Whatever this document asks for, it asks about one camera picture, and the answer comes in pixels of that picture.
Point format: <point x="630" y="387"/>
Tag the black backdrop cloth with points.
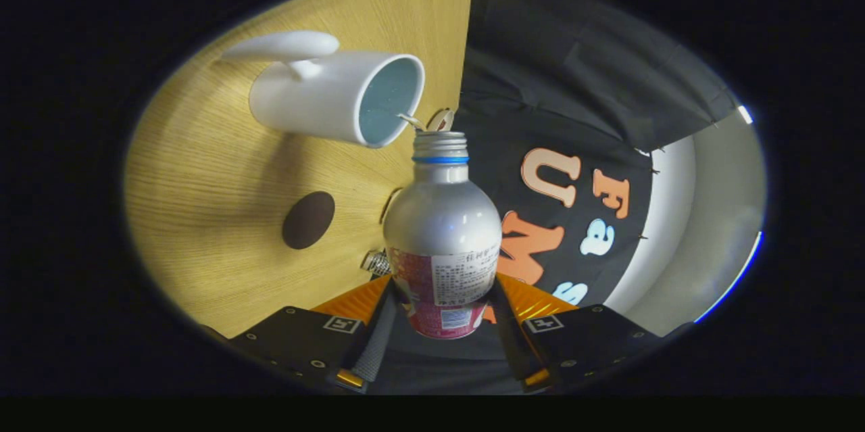
<point x="540" y="46"/>

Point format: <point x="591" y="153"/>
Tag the ceiling light strip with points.
<point x="744" y="114"/>

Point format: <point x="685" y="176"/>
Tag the white cup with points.
<point x="311" y="97"/>

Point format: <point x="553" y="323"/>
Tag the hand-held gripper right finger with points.
<point x="510" y="344"/>

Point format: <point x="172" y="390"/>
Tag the dark brown round coaster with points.
<point x="308" y="220"/>

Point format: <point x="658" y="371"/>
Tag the round beige plate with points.
<point x="442" y="120"/>

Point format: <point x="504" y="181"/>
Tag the silver juice bottle red label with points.
<point x="442" y="222"/>

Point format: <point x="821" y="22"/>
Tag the wooden table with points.
<point x="203" y="182"/>

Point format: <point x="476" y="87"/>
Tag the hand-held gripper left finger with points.
<point x="375" y="344"/>

